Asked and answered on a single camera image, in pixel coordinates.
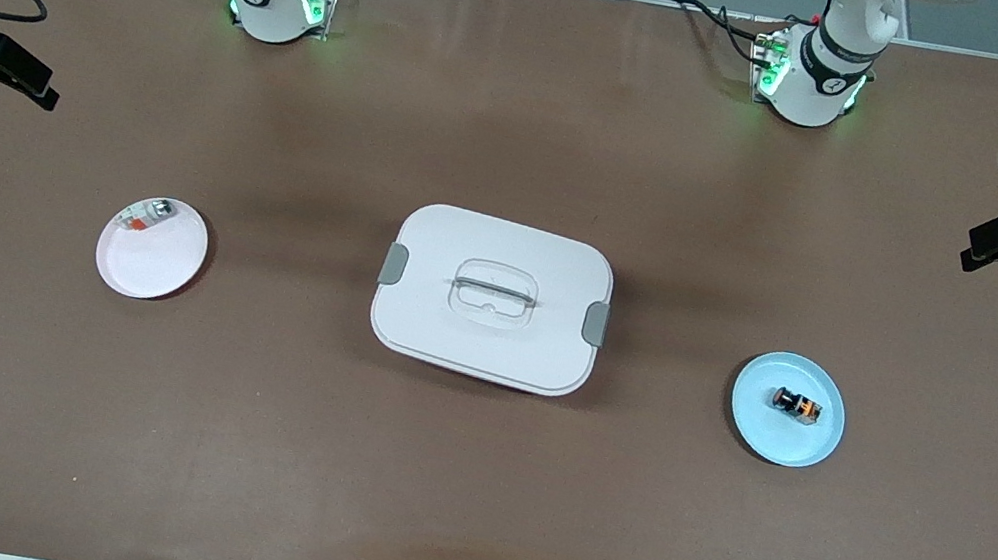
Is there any red and clear switch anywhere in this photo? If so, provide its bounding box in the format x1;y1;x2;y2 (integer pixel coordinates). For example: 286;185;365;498
114;192;178;238

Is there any orange and black switch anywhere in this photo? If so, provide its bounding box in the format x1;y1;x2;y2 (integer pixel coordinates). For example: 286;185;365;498
768;385;826;428

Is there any brown table mat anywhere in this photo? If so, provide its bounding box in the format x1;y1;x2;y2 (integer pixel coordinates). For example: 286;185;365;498
0;0;998;560

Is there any pink round plate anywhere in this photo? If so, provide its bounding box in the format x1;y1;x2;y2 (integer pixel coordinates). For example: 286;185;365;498
89;187;216;310

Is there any white lidded storage box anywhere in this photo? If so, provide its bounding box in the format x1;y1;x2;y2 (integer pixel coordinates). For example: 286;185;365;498
361;195;624;405

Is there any black left arm base cable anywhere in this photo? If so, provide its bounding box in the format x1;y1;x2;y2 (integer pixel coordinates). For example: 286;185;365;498
664;0;788;69

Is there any light blue round plate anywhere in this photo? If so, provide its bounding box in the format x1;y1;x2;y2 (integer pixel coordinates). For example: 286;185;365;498
721;344;856;476

